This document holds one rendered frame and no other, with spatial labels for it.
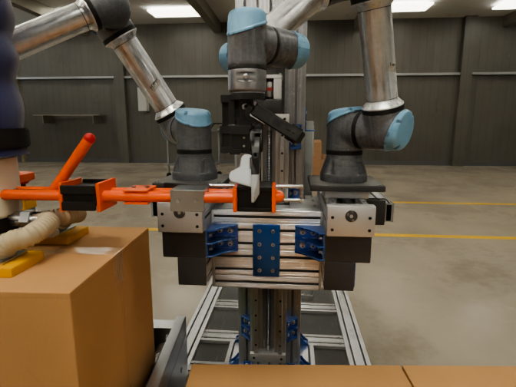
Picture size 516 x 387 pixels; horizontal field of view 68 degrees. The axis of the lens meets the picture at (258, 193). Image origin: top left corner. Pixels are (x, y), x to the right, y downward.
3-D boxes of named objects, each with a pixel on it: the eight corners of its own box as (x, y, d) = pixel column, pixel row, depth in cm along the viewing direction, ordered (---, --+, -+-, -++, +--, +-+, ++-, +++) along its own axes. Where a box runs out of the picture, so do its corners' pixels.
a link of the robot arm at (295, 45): (276, 38, 88) (239, 31, 81) (314, 30, 80) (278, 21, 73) (276, 74, 90) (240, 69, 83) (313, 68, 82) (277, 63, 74)
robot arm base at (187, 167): (180, 174, 137) (178, 147, 136) (221, 175, 136) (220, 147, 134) (166, 180, 123) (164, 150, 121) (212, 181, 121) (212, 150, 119)
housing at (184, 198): (170, 212, 76) (169, 190, 76) (178, 204, 83) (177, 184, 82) (204, 212, 76) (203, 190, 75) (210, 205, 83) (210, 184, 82)
